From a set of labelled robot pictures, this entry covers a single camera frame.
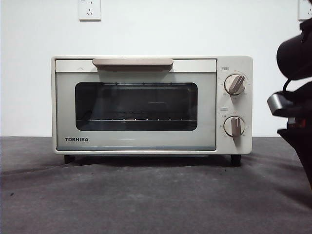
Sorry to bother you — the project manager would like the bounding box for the oven door with beige handle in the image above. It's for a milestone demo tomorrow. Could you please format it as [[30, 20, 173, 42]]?
[[55, 58, 217, 151]]

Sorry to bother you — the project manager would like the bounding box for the white toaster oven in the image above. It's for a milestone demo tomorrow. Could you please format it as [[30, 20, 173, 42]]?
[[51, 55, 254, 167]]

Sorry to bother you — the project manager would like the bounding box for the beige timer knob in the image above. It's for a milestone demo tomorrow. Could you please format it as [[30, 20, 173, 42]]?
[[223, 116, 246, 137]]

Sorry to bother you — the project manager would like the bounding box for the beige temperature knob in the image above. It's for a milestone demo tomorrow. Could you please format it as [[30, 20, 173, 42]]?
[[223, 74, 247, 96]]

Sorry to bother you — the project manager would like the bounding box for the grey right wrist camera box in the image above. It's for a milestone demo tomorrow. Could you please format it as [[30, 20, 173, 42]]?
[[267, 91, 293, 115]]

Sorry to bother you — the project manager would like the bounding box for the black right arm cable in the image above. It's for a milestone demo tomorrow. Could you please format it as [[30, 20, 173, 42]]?
[[282, 78, 294, 95]]

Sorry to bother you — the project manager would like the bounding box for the white wall socket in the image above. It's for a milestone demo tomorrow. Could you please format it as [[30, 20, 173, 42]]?
[[298, 0, 312, 21], [78, 0, 102, 21]]

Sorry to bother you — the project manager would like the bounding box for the chrome wire oven rack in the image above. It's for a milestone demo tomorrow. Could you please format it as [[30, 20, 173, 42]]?
[[76, 111, 197, 124]]

